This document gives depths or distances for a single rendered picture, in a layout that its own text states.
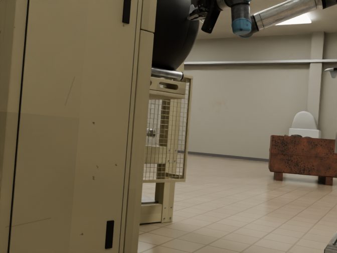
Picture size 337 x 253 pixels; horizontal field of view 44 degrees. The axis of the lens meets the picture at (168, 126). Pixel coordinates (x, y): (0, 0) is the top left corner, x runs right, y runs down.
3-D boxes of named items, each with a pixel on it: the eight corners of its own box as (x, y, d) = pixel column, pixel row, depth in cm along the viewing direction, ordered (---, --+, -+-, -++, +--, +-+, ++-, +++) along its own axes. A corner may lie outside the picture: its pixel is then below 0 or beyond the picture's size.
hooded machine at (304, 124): (321, 167, 1096) (325, 113, 1099) (317, 168, 1038) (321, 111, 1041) (290, 164, 1135) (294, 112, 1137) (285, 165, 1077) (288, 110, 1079)
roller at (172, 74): (122, 57, 184) (118, 65, 186) (125, 64, 181) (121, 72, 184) (181, 70, 206) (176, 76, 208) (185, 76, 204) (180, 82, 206)
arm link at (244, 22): (253, 36, 171) (251, 9, 171) (250, 28, 160) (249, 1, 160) (234, 38, 173) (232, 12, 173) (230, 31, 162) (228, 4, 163)
